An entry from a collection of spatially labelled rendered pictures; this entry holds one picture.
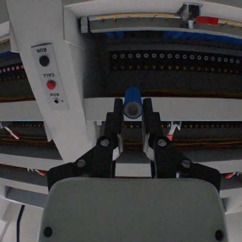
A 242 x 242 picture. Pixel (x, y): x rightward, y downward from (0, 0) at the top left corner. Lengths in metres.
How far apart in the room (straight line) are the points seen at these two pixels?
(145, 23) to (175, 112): 0.16
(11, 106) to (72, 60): 0.20
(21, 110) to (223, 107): 0.42
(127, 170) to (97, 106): 0.21
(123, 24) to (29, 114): 0.26
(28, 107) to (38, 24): 0.18
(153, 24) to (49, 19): 0.16
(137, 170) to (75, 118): 0.22
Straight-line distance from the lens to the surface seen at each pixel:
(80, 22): 0.28
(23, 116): 0.37
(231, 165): 0.50
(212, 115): 0.31
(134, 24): 0.27
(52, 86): 0.27
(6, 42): 0.40
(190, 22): 0.25
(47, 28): 0.25
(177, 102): 0.28
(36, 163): 0.51
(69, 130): 0.32
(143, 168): 0.41
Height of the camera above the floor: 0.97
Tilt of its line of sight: 37 degrees up
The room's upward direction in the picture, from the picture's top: 176 degrees clockwise
